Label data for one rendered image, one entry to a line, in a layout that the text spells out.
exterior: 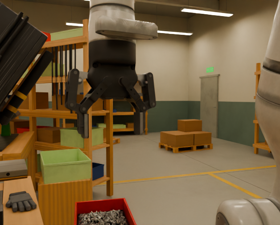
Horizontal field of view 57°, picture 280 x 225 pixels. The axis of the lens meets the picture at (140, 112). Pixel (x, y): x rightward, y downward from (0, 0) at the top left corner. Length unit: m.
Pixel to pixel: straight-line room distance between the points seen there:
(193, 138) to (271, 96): 6.60
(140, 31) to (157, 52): 10.18
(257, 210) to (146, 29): 0.28
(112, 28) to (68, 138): 3.21
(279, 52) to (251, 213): 0.20
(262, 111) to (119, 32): 0.20
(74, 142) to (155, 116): 7.18
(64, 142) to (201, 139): 4.25
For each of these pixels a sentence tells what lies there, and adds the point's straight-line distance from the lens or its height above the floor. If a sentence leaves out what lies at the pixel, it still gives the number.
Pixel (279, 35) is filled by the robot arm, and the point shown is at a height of 1.41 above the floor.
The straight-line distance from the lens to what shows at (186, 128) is 7.16.
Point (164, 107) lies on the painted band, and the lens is 10.52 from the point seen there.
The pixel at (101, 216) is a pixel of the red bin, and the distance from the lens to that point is 1.13.
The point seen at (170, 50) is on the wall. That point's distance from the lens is 10.78.
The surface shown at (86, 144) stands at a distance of 3.28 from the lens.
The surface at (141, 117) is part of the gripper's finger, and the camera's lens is 0.43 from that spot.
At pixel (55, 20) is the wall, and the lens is 10.02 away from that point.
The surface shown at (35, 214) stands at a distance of 1.17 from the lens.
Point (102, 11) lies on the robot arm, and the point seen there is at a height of 1.48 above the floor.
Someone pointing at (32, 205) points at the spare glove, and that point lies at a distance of 1.20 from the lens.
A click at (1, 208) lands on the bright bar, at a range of 0.97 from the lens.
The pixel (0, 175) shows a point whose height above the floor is 1.12.
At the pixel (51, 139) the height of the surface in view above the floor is 0.78.
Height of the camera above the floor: 1.35
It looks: 3 degrees down
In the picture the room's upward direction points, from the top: straight up
